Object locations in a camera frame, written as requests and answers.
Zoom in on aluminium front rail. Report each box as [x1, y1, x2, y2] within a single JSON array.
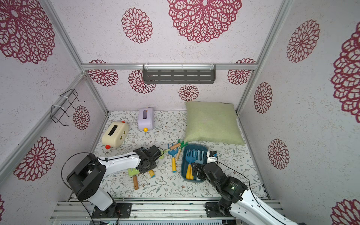
[[49, 199, 287, 223]]

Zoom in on green square pillow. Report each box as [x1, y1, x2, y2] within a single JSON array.
[[185, 101, 245, 146]]

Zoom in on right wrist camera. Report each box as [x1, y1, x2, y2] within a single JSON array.
[[206, 151, 218, 164]]

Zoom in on purple toy toaster box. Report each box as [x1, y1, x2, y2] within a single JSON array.
[[138, 107, 154, 132]]

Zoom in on light green trowel wooden handle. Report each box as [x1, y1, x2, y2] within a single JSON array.
[[128, 168, 140, 190]]

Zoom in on light green rake wooden handle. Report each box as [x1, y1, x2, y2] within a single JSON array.
[[159, 143, 181, 159]]

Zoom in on dark green rake wooden handle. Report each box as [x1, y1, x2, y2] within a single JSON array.
[[175, 139, 188, 160]]

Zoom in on cream toy tissue box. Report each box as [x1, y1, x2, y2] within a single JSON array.
[[102, 121, 129, 150]]

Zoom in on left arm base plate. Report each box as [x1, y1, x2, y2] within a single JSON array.
[[91, 202, 133, 219]]

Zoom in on light blue rake white handle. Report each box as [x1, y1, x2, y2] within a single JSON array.
[[196, 150, 204, 181]]

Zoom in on black wire wall rack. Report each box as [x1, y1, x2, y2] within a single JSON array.
[[50, 88, 84, 127]]

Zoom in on small blue rake yellow handle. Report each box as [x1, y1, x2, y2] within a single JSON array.
[[168, 148, 178, 173]]

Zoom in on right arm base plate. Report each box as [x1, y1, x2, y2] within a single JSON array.
[[205, 201, 239, 218]]

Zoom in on teal plastic storage box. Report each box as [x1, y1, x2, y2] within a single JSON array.
[[181, 144, 208, 183]]

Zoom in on grey wall shelf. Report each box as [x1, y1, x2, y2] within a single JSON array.
[[142, 64, 216, 84]]

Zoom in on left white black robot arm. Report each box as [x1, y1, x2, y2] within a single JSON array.
[[66, 145, 164, 212]]

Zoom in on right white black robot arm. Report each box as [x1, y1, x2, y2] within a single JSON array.
[[192, 162, 296, 225]]

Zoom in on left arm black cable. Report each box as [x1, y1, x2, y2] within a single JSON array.
[[60, 147, 167, 225]]

